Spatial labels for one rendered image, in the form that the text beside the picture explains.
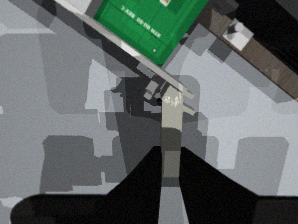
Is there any green circuit board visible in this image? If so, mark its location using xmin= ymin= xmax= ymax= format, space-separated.
xmin=54 ymin=0 xmax=209 ymax=177

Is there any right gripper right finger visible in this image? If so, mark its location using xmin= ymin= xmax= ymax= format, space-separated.
xmin=179 ymin=147 xmax=298 ymax=224

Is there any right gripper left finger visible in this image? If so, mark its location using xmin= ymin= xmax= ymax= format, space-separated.
xmin=10 ymin=146 xmax=162 ymax=224

